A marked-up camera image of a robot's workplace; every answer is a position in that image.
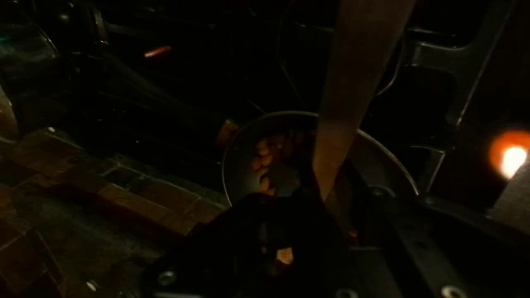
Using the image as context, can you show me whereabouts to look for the wooden spoon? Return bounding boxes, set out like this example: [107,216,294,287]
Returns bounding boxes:
[311,0,417,204]

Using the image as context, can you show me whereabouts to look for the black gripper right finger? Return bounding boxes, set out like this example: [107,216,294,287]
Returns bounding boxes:
[335,163,468,298]

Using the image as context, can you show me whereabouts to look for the black stove top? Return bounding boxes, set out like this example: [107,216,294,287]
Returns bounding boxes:
[0,0,530,222]

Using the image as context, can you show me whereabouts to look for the brown cooked beans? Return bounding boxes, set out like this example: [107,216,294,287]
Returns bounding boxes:
[249,130,311,196]

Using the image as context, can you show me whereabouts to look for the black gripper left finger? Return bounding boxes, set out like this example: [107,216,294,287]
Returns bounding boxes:
[282,184,347,254]

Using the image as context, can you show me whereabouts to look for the black frying pan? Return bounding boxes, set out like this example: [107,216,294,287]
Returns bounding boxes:
[219,110,420,229]

